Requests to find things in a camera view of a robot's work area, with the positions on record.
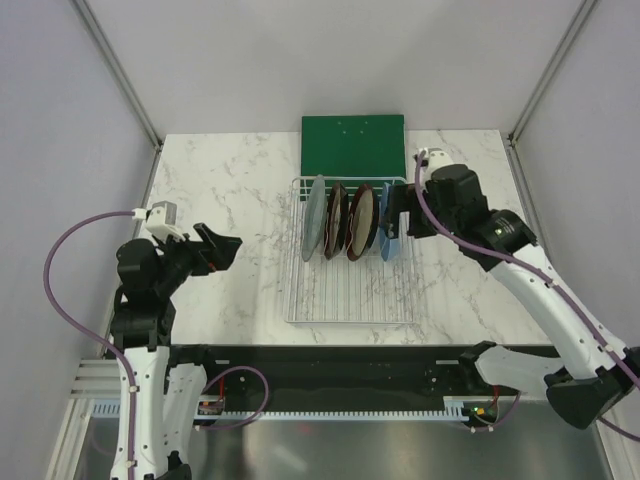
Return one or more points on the white wire dish rack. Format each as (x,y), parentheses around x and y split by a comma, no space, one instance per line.
(368,291)

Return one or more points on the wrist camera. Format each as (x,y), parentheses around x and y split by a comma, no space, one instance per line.
(432,159)
(161,221)

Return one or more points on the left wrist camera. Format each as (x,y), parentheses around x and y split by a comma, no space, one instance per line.
(161,221)

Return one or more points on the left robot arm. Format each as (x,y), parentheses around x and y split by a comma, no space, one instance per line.
(158,401)

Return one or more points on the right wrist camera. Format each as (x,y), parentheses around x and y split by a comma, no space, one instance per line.
(432,159)

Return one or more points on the blue plate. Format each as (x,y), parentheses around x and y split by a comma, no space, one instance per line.
(389,247)

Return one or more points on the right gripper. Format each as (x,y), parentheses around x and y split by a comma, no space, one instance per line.
(401,198)

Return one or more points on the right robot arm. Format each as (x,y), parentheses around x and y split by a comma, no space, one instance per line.
(593,369)

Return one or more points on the red beige plate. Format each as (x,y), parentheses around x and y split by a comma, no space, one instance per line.
(336,221)
(362,222)

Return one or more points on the green board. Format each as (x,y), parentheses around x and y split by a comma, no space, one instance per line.
(353,145)

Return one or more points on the white cable duct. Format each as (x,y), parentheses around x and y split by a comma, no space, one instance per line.
(451,411)

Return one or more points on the grey-green glass plate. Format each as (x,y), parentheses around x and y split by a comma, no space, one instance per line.
(314,219)

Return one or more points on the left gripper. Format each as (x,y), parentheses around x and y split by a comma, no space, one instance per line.
(214,252)

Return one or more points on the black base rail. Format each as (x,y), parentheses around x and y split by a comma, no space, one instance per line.
(317,378)

